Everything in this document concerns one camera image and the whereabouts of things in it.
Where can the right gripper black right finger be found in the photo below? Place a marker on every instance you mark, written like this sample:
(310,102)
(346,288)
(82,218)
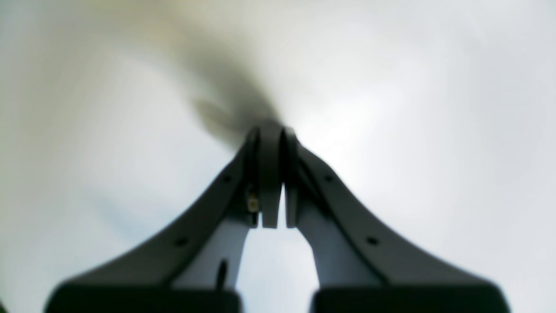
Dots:
(363,266)

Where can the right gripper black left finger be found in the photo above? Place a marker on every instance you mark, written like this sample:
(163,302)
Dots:
(192,265)

